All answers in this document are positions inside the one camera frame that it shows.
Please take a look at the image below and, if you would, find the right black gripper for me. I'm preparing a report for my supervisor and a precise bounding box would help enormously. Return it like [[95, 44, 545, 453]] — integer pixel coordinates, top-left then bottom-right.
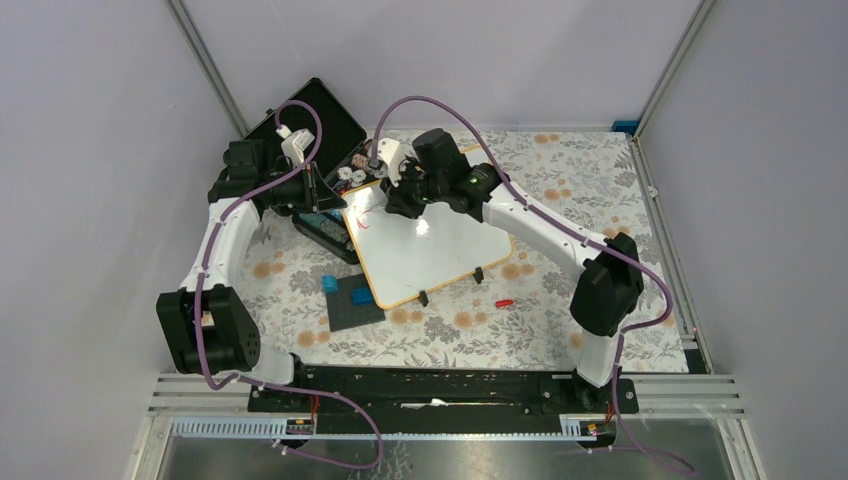
[[381, 159, 447, 220]]

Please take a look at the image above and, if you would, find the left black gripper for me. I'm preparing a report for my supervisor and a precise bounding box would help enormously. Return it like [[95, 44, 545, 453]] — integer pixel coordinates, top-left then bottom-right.
[[259, 160, 345, 214]]

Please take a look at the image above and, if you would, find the yellow framed whiteboard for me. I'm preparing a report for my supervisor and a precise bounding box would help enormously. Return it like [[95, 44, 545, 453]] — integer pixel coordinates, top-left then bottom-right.
[[342, 181, 513, 309]]

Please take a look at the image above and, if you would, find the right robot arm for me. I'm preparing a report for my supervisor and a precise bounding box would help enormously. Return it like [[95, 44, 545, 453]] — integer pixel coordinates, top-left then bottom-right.
[[371, 129, 644, 412]]

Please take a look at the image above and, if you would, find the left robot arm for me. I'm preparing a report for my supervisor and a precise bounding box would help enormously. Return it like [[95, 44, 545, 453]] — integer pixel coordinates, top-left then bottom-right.
[[156, 129, 345, 411]]

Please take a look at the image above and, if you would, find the black whiteboard foot clip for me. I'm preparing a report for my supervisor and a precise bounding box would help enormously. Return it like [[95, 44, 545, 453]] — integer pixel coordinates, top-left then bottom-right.
[[472, 267, 484, 284]]

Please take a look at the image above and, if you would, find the white poker chip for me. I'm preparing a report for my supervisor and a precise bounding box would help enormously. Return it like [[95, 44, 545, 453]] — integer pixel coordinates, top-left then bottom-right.
[[337, 167, 353, 181]]

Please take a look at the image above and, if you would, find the black poker chip case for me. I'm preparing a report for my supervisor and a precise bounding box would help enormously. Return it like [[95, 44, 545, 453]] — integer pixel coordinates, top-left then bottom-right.
[[244, 77, 369, 265]]

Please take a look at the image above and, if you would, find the light blue building brick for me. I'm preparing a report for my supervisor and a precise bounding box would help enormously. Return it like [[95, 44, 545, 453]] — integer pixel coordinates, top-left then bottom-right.
[[321, 275, 339, 293]]

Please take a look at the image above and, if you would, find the dark blue building brick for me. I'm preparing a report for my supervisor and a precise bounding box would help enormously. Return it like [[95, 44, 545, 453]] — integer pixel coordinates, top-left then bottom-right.
[[351, 288, 375, 306]]

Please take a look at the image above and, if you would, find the dark grey building baseplate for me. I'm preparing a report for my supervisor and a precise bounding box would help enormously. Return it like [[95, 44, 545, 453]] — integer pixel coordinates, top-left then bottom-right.
[[321, 274, 385, 333]]

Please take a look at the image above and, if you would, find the floral table mat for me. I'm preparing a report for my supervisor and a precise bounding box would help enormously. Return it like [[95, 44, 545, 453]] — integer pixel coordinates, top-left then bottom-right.
[[239, 131, 662, 371]]

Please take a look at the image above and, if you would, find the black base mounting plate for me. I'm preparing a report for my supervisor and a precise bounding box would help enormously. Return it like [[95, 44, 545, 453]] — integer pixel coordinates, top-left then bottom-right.
[[248, 365, 639, 435]]

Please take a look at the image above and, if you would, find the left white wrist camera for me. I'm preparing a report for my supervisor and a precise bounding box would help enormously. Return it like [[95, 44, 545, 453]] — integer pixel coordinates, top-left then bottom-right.
[[281, 128, 316, 166]]

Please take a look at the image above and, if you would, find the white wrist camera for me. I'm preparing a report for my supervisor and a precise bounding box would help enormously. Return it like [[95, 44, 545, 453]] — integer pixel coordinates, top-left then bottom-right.
[[372, 138, 406, 187], [281, 128, 316, 166]]

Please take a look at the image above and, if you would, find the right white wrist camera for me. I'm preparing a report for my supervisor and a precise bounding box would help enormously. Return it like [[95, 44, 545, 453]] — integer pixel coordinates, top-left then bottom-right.
[[372, 138, 406, 187]]

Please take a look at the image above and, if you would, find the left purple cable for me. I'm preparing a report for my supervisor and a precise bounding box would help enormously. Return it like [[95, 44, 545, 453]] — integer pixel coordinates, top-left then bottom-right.
[[193, 99, 386, 472]]

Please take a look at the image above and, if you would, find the purple cable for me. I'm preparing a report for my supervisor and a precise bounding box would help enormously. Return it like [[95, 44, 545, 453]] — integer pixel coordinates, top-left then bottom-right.
[[193, 99, 386, 472], [370, 96, 697, 478]]

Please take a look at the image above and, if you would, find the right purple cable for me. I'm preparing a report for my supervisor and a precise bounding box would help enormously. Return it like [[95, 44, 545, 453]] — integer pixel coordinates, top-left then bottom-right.
[[370, 96, 697, 478]]

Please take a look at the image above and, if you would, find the blue corner bracket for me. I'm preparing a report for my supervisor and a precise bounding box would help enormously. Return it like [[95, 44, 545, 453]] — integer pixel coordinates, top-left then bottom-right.
[[611, 120, 640, 135]]

